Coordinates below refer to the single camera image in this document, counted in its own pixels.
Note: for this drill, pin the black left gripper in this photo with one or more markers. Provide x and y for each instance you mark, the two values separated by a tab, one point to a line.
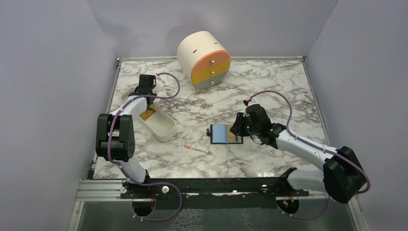
153	93

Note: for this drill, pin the black card holder wallet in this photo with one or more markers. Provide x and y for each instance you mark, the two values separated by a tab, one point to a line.
218	134

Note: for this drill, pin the cream round drawer cabinet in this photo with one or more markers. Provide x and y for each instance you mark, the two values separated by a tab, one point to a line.
203	60

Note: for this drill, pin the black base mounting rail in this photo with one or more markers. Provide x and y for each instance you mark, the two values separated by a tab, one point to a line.
210	193

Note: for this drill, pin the white oblong tray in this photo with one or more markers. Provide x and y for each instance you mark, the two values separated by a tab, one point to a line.
160	124

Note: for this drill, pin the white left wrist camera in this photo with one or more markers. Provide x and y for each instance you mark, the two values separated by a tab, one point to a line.
159	84

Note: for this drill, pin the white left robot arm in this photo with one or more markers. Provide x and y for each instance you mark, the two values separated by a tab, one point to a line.
115	141

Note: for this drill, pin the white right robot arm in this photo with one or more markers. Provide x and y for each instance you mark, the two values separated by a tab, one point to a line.
340	173

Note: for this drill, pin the orange capped syringe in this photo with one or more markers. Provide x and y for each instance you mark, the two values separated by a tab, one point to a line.
197	149

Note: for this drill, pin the stack of cards in tray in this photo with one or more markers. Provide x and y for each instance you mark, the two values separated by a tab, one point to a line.
147	114

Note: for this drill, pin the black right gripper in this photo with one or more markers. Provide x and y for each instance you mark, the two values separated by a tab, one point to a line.
237	128

